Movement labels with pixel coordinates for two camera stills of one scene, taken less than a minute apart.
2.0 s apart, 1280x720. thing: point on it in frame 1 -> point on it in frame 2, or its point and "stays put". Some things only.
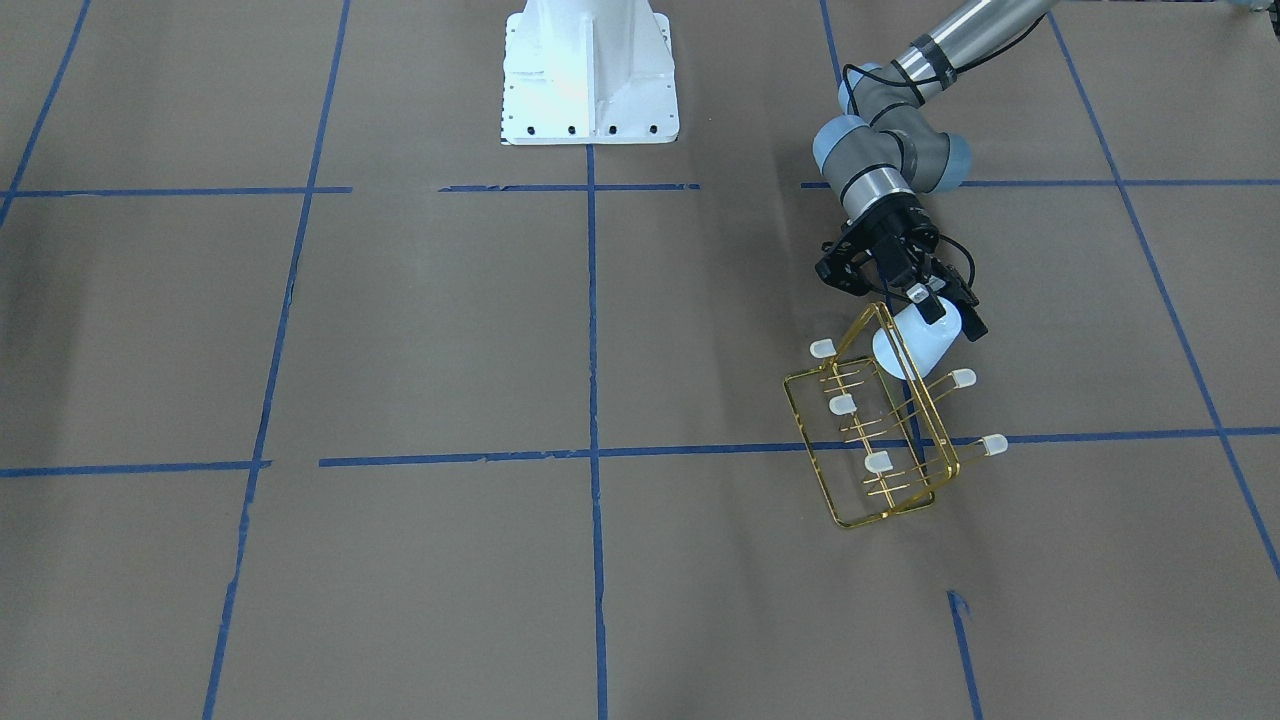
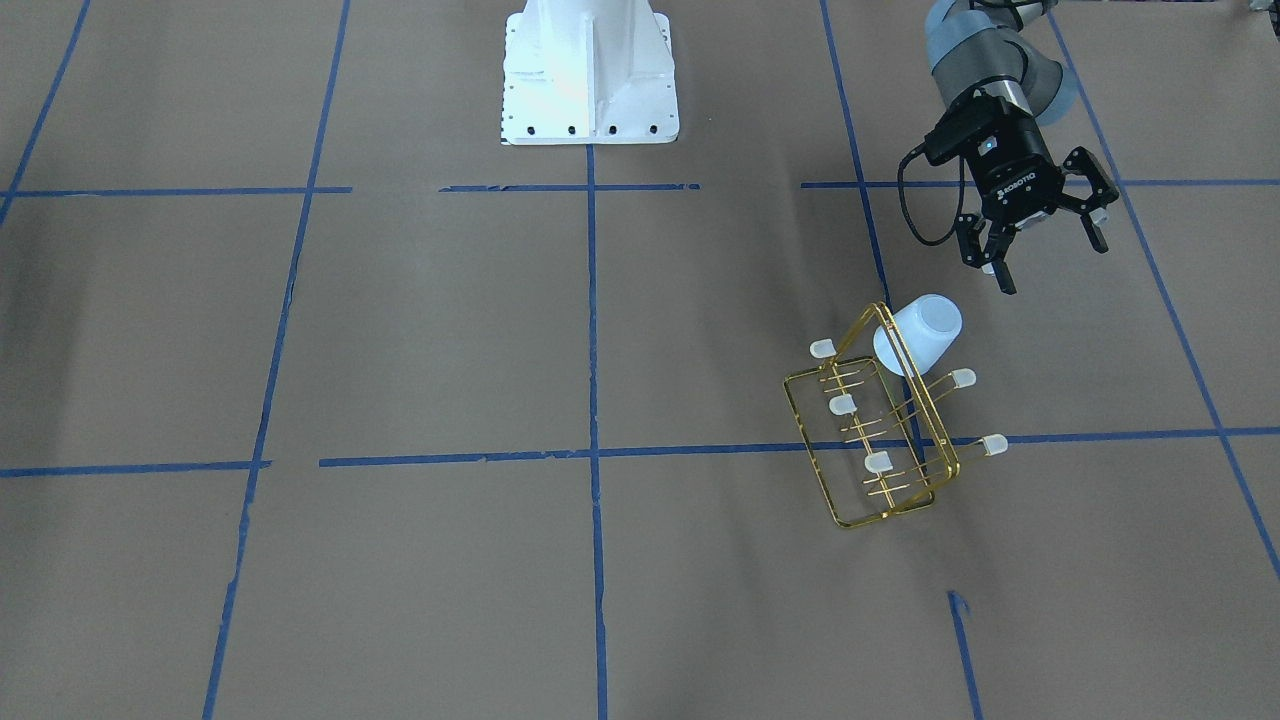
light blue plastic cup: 924,343 stays put
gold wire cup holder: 868,421 stays put
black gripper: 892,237 -> 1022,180
